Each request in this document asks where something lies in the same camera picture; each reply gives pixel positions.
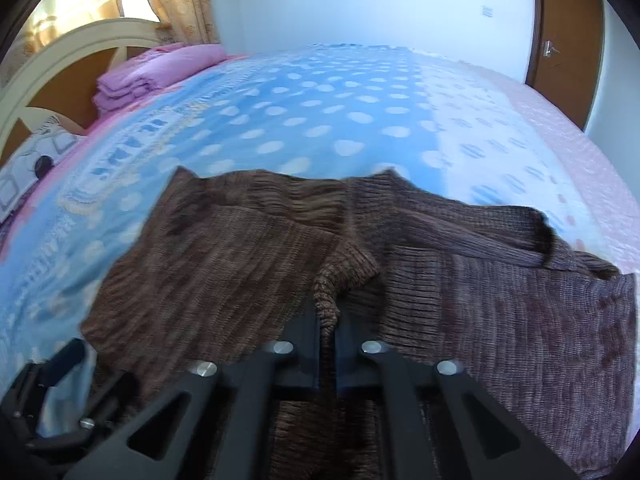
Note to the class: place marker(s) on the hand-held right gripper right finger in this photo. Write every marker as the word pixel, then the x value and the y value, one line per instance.
pixel 350 365

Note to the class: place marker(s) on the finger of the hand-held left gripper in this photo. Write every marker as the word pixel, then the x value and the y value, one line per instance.
pixel 80 432
pixel 47 367

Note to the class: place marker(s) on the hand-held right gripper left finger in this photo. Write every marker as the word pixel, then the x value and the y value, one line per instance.
pixel 306 355

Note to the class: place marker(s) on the brown knitted sweater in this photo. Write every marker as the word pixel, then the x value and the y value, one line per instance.
pixel 225 270

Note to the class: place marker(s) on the grey patterned pillow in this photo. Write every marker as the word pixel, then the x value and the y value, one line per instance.
pixel 25 170

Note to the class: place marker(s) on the blue dotted bedsheet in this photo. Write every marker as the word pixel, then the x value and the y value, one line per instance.
pixel 300 110

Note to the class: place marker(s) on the cream wooden headboard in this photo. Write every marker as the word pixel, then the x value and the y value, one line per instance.
pixel 30 85

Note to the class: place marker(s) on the folded pink quilt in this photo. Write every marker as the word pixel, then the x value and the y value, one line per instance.
pixel 150 75

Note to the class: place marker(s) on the pink checkered bedspread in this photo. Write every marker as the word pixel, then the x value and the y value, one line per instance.
pixel 575 150

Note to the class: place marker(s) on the beige patterned curtain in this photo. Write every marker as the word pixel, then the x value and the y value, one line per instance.
pixel 180 10

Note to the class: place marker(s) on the sheer yellow curtain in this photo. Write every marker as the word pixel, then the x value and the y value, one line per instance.
pixel 75 0

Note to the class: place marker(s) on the brown wooden door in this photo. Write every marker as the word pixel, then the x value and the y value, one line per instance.
pixel 565 10

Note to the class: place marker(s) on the white wall switch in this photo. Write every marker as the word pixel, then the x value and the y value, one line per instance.
pixel 488 10

